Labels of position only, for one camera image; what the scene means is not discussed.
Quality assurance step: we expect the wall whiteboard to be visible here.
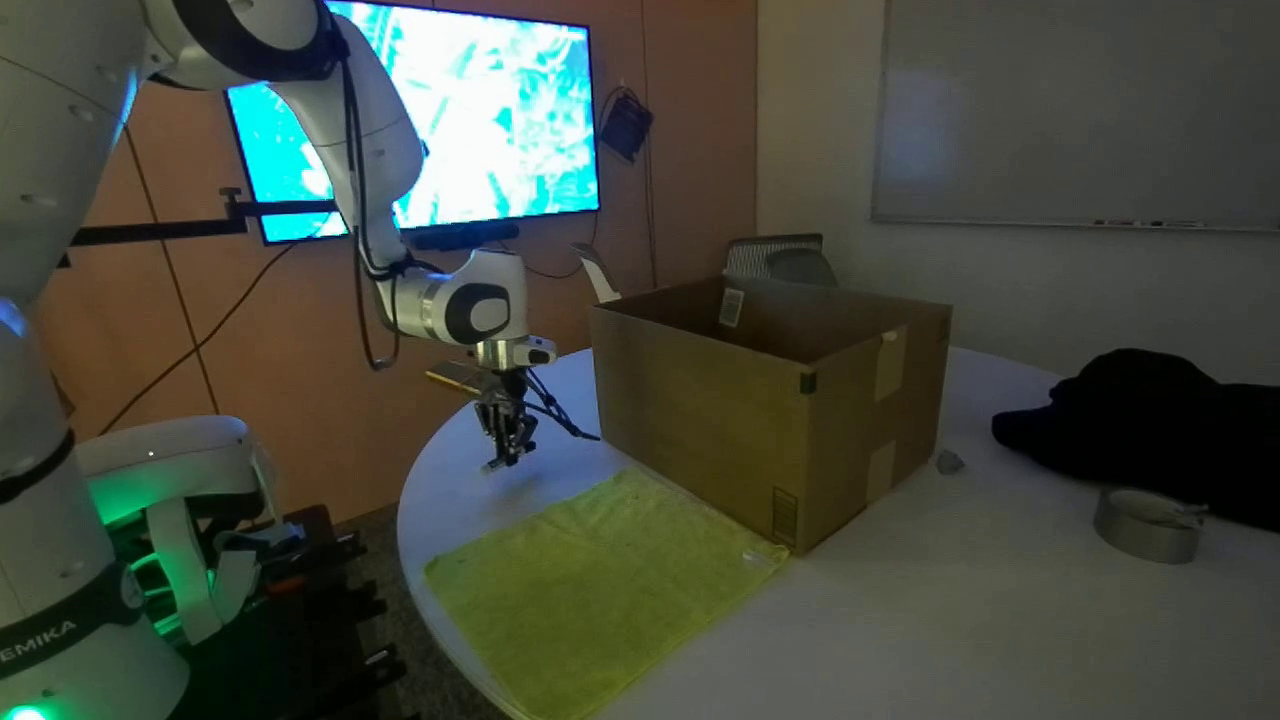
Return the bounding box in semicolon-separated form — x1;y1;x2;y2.
871;0;1280;235

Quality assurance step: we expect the yellow microfiber cloth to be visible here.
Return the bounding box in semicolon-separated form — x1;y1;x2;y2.
425;472;788;720

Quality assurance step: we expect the brown cardboard box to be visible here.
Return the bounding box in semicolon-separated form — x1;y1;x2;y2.
593;282;951;557

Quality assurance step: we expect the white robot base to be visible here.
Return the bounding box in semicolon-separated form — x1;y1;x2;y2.
0;301;271;720

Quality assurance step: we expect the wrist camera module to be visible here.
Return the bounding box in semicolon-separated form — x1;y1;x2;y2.
473;335;554;373

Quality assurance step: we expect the grey chair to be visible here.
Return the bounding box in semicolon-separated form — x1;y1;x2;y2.
724;233;837;288

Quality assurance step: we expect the wall-mounted tv screen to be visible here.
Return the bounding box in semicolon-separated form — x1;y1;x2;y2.
220;0;606;254

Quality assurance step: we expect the grey tape roll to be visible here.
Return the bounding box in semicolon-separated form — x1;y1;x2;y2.
1092;488;1208;566

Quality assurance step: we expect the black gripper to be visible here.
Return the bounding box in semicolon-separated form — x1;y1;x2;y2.
476;370;535;470

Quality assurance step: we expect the black clothing pile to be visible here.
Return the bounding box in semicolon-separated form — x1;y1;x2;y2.
990;350;1280;531

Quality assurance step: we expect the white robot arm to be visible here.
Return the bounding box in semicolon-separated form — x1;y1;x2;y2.
0;0;531;472

